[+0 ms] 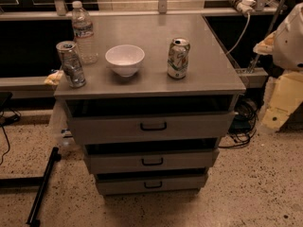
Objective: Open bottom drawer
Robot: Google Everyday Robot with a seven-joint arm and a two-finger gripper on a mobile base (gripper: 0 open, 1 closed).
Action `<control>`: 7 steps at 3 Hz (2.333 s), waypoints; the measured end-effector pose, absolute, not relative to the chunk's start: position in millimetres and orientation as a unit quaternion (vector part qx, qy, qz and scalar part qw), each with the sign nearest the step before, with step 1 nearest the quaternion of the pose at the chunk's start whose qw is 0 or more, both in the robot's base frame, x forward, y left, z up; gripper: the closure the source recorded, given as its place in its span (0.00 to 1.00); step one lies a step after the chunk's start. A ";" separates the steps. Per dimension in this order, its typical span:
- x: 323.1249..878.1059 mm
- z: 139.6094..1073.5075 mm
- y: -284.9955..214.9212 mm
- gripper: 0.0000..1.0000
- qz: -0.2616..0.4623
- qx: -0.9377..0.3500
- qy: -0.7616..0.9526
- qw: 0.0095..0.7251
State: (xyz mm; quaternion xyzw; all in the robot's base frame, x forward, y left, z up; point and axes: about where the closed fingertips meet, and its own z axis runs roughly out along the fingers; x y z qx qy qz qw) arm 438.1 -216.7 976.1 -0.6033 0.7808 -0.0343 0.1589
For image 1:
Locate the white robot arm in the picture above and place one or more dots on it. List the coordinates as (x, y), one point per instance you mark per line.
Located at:
(285, 45)

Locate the grey drawer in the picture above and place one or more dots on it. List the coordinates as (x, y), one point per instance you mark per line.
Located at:
(150, 161)
(122, 129)
(153, 184)

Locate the clear plastic water bottle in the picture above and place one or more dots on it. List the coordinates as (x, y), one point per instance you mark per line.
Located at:
(84, 33)

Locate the black metal floor stand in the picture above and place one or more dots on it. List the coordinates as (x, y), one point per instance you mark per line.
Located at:
(39, 182)

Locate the white ceramic bowl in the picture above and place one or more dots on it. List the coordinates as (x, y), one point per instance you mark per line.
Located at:
(125, 59)

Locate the silver energy drink can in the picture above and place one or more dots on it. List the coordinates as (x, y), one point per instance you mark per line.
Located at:
(71, 64)

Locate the clear plastic bag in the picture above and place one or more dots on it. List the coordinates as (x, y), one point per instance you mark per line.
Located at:
(60, 130)

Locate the grey drawer cabinet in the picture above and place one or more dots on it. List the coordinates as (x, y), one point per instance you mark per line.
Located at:
(211, 85)

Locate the yellow crumpled wrapper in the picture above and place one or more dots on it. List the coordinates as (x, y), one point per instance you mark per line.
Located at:
(54, 78)

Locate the white power strip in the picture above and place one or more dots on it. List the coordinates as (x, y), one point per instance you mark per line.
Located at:
(242, 6)

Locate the green white soda can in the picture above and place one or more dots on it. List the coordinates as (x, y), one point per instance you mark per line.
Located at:
(178, 58)

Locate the grey metal frame rail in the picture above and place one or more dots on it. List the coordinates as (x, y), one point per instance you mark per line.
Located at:
(139, 12)

